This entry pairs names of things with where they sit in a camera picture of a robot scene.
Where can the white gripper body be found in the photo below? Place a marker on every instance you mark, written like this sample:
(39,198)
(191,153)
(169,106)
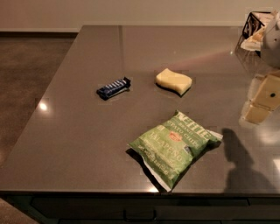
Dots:
(272,44)

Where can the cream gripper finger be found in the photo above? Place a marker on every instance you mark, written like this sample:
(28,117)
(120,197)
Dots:
(256,115)
(267,94)

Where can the blue rxbar blueberry bar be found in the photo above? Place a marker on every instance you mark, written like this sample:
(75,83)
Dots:
(113,88)

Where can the yellow sponge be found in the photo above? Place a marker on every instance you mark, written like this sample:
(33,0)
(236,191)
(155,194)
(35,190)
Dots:
(176,82)

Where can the green jalapeno chips bag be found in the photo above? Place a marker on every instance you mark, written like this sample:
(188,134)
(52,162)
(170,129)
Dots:
(169,149)

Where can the black wire basket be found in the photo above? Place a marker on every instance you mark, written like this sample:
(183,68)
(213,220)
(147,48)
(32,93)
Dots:
(254,28)

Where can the black drawer handle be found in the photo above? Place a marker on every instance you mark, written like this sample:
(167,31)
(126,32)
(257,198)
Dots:
(139,216)

